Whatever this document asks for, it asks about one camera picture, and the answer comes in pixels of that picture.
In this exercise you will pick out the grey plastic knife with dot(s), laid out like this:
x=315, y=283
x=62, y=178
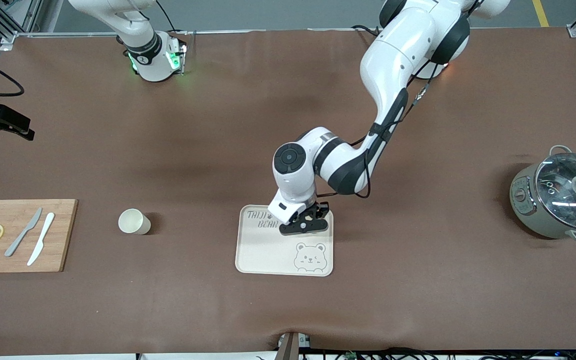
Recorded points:
x=22, y=235

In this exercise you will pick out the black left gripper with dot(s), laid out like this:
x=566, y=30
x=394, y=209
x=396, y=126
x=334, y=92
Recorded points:
x=322, y=209

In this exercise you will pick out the glass pot lid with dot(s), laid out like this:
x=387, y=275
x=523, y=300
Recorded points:
x=558, y=210

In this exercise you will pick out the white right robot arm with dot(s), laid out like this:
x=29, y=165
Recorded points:
x=148, y=65

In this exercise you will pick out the metal table edge bracket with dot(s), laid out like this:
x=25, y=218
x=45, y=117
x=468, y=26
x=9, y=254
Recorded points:
x=288, y=347

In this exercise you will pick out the wooden cutting board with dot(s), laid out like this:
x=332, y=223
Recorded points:
x=60, y=250

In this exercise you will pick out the white plastic cup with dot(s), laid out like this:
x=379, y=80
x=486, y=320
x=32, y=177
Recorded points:
x=134, y=222

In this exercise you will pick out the cream tray with bear print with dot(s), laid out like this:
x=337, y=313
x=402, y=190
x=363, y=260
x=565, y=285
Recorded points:
x=263, y=255

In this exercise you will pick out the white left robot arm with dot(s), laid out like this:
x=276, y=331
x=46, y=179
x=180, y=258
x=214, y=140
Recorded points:
x=393, y=65

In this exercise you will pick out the white plastic knife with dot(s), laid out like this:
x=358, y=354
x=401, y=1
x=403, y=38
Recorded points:
x=42, y=237

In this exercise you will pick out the pale green electric pot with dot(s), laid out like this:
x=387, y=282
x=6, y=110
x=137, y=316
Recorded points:
x=520, y=215

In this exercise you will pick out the brown table mat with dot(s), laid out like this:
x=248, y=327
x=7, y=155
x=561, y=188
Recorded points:
x=193, y=150

